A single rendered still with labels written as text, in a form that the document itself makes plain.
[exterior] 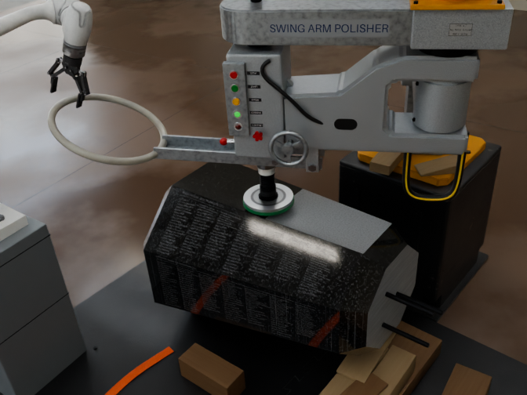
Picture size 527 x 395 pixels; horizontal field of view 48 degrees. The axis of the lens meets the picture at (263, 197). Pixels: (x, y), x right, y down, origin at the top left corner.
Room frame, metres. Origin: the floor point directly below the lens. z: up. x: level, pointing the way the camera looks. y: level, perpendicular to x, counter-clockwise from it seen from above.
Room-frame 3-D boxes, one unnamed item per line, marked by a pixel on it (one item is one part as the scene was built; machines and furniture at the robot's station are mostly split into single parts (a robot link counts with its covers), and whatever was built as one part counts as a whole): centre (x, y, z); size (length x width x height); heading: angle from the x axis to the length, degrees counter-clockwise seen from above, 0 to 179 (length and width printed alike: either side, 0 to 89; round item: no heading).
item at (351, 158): (2.58, -0.81, 0.37); 0.66 x 0.66 x 0.74; 48
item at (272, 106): (2.07, -0.10, 1.30); 0.36 x 0.22 x 0.45; 77
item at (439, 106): (1.94, -0.66, 1.32); 0.19 x 0.19 x 0.20
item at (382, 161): (2.42, -0.60, 0.81); 0.20 x 0.10 x 0.05; 146
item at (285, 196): (2.09, -0.02, 0.85); 0.21 x 0.21 x 0.01
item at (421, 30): (2.01, -0.36, 1.60); 0.96 x 0.25 x 0.17; 77
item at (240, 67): (1.99, 0.07, 1.35); 0.08 x 0.03 x 0.28; 77
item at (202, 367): (1.83, 0.29, 0.07); 0.30 x 0.12 x 0.12; 51
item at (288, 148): (1.94, -0.11, 1.18); 0.15 x 0.10 x 0.15; 77
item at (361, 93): (1.99, -0.40, 1.28); 0.74 x 0.23 x 0.49; 77
